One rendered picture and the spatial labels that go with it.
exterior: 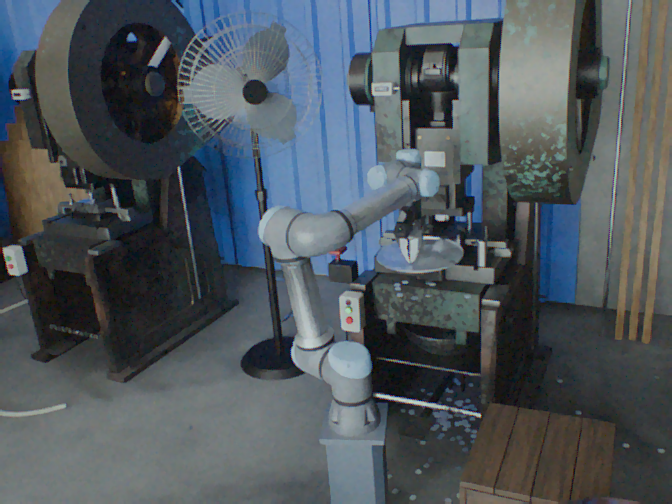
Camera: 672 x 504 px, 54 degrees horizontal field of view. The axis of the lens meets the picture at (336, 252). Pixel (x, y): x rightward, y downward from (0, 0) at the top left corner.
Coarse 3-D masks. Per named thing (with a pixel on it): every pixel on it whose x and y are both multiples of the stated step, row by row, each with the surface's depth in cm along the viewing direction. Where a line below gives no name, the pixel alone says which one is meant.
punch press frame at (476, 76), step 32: (384, 32) 222; (416, 32) 219; (448, 32) 214; (480, 32) 207; (384, 64) 220; (480, 64) 206; (384, 96) 224; (480, 96) 210; (384, 128) 228; (480, 128) 213; (384, 160) 232; (480, 160) 217; (448, 224) 286; (480, 224) 289; (512, 224) 273; (384, 288) 237; (416, 288) 231; (448, 288) 228; (480, 288) 226; (416, 320) 236; (448, 320) 230; (480, 320) 227; (480, 416) 237
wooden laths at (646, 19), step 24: (648, 0) 277; (648, 24) 279; (624, 48) 286; (624, 72) 288; (624, 96) 290; (648, 144) 291; (648, 168) 293; (648, 192) 295; (624, 240) 303; (624, 264) 306; (624, 288) 308; (648, 288) 303; (648, 312) 306; (600, 336) 318; (648, 336) 308
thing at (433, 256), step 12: (432, 240) 233; (444, 240) 231; (384, 252) 227; (396, 252) 226; (420, 252) 222; (432, 252) 221; (444, 252) 222; (456, 252) 221; (384, 264) 217; (396, 264) 217; (408, 264) 216; (420, 264) 215; (432, 264) 214; (444, 264) 213
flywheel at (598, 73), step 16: (592, 48) 201; (592, 64) 198; (608, 64) 202; (576, 80) 201; (592, 80) 199; (608, 80) 207; (576, 96) 205; (592, 96) 204; (576, 112) 234; (576, 128) 232; (576, 144) 229
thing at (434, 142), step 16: (416, 128) 228; (432, 128) 225; (448, 128) 223; (416, 144) 229; (432, 144) 227; (448, 144) 224; (432, 160) 229; (448, 160) 226; (448, 176) 228; (448, 192) 229; (464, 192) 239; (432, 208) 232
